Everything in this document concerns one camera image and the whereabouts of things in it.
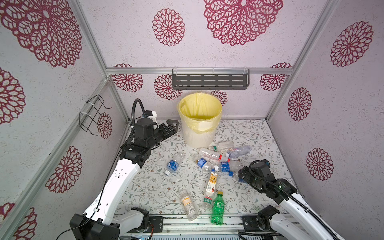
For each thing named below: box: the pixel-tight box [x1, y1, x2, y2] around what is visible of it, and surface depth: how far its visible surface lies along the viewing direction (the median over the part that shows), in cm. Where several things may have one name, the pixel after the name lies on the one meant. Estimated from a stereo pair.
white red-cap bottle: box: [199, 147, 223, 161], surface depth 97 cm
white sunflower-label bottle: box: [205, 169, 218, 196], surface depth 83 cm
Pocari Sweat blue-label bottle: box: [164, 151, 186, 176], surface depth 92 cm
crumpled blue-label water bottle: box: [195, 157, 221, 172], surface depth 94 cm
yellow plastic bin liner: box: [177, 92, 223, 134], surface depth 96 cm
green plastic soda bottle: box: [211, 191, 225, 226], surface depth 76 cm
